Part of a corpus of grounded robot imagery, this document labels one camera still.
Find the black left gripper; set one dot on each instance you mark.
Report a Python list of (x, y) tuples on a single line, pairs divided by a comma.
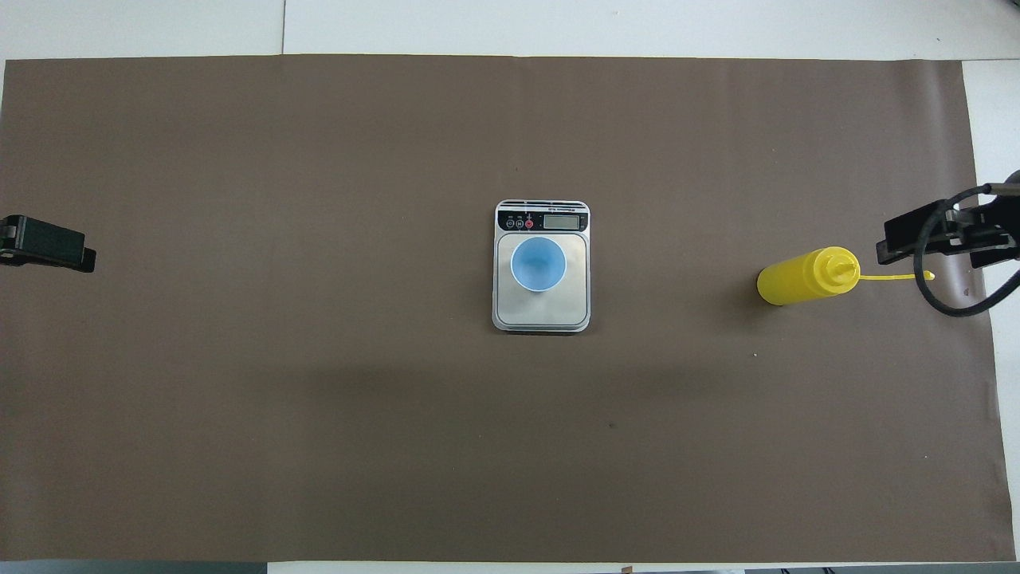
[(4, 241)]

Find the yellow squeeze bottle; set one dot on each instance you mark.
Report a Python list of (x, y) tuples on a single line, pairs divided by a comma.
[(797, 277)]

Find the silver digital kitchen scale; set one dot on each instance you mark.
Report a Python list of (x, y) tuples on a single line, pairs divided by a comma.
[(558, 307)]

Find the light blue cup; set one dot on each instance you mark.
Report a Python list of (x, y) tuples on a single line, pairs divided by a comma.
[(539, 265)]

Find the brown table mat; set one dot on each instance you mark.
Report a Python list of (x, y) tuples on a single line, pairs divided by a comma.
[(319, 399)]

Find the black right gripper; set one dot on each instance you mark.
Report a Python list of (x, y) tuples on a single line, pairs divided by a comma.
[(992, 222)]

